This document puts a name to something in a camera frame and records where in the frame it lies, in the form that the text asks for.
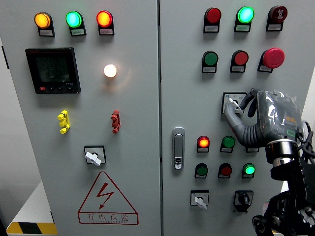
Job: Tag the small green lit lamp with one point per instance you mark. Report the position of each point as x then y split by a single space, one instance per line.
249 169

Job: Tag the dark red buzzer lamp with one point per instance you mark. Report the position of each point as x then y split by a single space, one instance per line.
278 12

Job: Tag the black display meter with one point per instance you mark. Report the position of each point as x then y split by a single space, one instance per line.
51 70

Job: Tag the small red push button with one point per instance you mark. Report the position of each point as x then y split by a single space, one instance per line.
226 170

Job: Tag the red warning triangle sign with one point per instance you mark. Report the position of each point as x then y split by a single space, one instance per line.
104 193

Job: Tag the grey cabinet door with lock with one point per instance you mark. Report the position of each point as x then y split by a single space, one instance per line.
197 110

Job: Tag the grey cabinet door with display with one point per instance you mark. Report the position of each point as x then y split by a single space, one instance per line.
137 110

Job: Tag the silver door lock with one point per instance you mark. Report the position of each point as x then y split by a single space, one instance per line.
178 147

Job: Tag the yellow round lamp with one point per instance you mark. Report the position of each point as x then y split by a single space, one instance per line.
42 20

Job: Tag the orange-red lit large lamp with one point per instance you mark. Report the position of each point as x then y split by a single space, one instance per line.
104 18

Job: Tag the white round lamp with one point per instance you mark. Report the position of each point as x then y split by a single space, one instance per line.
110 70

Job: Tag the black door hinge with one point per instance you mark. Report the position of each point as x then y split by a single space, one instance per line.
52 216
5 57

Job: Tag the large dark red lamp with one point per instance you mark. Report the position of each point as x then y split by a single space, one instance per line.
213 15

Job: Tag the small green unlit lamp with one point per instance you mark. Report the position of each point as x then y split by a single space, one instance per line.
228 142

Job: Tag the large red push button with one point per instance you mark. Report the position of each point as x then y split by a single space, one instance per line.
240 58

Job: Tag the large green push button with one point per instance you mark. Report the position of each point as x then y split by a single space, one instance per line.
211 58

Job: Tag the small orange-red lit lamp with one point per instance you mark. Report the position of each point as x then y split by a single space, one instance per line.
203 142

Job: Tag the black yellow striped tape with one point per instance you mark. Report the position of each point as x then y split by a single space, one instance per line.
29 228

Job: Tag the large red stop button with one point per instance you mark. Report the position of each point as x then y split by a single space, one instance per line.
273 58

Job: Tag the large green lit lamp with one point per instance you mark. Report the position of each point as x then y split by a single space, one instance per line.
245 14

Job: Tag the small green push button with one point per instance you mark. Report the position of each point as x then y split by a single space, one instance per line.
201 170

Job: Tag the green lit lamp beside yellow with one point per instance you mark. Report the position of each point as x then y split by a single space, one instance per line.
73 19

